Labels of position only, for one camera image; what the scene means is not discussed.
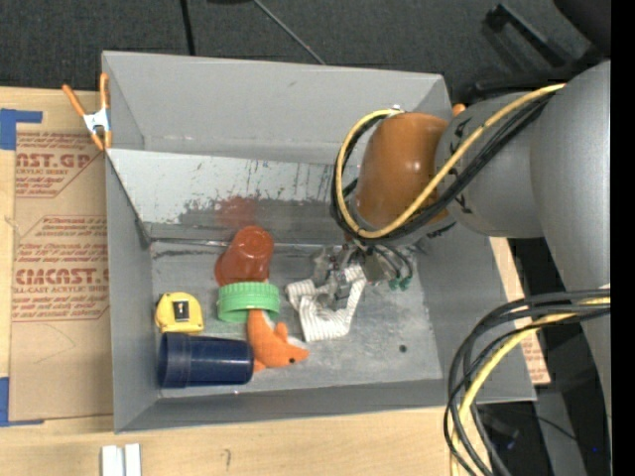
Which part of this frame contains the grey metal bin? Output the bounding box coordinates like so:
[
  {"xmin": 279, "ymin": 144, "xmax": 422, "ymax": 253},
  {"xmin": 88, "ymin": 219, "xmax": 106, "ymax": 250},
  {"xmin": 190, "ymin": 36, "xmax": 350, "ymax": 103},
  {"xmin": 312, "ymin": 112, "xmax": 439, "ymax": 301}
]
[{"xmin": 100, "ymin": 51, "xmax": 538, "ymax": 434}]

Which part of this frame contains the orange plush toy fox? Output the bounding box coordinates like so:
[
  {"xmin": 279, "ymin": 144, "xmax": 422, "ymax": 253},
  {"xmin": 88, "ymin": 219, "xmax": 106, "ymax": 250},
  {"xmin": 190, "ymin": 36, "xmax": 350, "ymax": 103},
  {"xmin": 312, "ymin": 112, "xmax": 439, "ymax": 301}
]
[{"xmin": 245, "ymin": 309, "xmax": 312, "ymax": 373}]

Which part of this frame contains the brown cardboard board, red print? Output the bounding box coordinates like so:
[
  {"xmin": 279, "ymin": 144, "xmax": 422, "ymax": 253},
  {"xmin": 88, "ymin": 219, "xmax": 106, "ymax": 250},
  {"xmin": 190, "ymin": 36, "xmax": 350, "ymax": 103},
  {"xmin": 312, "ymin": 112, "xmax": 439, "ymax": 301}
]
[{"xmin": 0, "ymin": 85, "xmax": 553, "ymax": 428}]

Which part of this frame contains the green plastic lid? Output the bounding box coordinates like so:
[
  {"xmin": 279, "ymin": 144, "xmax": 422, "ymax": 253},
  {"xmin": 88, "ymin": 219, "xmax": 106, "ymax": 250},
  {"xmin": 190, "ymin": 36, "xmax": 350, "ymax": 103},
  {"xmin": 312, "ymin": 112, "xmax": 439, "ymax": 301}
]
[{"xmin": 216, "ymin": 282, "xmax": 282, "ymax": 324}]

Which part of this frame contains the yellow tape measure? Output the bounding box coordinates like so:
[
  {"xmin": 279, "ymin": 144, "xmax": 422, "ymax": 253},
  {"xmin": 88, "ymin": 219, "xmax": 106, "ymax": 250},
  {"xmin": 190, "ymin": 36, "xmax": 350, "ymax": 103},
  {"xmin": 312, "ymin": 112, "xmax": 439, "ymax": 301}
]
[{"xmin": 154, "ymin": 292, "xmax": 205, "ymax": 335}]

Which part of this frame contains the translucent orange plastic cup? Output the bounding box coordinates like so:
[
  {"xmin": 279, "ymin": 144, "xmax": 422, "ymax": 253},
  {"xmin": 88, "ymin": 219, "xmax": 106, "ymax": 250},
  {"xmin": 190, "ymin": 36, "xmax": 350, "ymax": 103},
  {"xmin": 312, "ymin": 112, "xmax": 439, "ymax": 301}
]
[{"xmin": 213, "ymin": 224, "xmax": 276, "ymax": 288}]

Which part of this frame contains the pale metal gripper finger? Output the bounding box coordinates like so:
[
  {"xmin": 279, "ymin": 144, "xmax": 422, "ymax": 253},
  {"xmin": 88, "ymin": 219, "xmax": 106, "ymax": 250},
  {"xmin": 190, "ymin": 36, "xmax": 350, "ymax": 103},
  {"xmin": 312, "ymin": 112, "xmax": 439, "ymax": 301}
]
[
  {"xmin": 324, "ymin": 279, "xmax": 356, "ymax": 314},
  {"xmin": 313, "ymin": 248, "xmax": 349, "ymax": 288}
]

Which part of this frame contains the dark blue plastic cup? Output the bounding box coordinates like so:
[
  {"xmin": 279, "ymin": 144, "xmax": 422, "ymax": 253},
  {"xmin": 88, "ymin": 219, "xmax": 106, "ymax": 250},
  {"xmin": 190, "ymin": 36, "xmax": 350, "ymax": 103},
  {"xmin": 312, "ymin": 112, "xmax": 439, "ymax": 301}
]
[{"xmin": 157, "ymin": 332, "xmax": 256, "ymax": 390}]

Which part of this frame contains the white striped cloth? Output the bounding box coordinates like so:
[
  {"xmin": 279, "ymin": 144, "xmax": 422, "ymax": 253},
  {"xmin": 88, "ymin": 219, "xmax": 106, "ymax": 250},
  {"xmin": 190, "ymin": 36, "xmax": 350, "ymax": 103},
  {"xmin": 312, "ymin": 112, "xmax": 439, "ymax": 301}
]
[{"xmin": 285, "ymin": 265, "xmax": 366, "ymax": 343}]

